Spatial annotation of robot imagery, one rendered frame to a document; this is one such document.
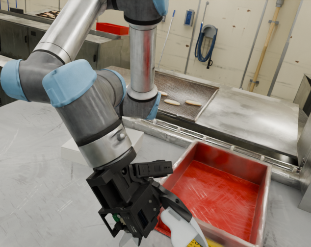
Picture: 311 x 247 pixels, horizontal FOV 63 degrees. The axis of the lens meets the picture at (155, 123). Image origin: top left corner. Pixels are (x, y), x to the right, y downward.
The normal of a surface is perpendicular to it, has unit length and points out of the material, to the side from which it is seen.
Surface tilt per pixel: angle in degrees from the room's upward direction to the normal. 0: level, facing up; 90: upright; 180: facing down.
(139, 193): 36
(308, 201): 90
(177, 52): 90
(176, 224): 23
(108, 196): 54
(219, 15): 90
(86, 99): 64
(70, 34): 50
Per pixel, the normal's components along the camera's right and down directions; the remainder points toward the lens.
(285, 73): -0.43, 0.31
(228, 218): 0.15, -0.90
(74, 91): 0.22, 0.07
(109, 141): 0.47, -0.02
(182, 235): 0.41, -0.68
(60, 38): 0.44, -0.47
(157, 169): 0.81, -0.25
